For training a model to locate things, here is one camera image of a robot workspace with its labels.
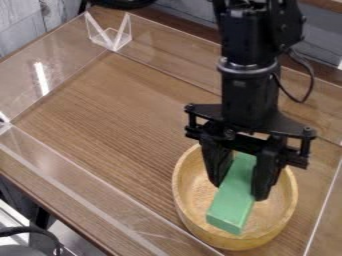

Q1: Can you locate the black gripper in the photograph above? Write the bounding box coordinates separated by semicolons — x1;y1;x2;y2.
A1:
185;68;316;201

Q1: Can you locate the green rectangular block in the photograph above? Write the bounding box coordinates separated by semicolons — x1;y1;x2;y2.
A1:
206;152;257;235

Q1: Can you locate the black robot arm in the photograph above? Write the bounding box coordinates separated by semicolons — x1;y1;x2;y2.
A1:
185;0;317;201

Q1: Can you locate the light wooden bowl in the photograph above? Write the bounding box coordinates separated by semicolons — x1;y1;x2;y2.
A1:
173;145;298;251

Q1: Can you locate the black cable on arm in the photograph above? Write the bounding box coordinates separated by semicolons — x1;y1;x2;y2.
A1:
273;48;317;104

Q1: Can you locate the clear acrylic enclosure wall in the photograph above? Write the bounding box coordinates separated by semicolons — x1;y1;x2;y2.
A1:
0;18;342;256

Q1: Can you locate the black metal bracket with bolt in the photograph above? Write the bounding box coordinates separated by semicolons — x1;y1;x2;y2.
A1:
29;229;82;256

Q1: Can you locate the black cable lower left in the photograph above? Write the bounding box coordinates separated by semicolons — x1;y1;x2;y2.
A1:
0;226;67;256

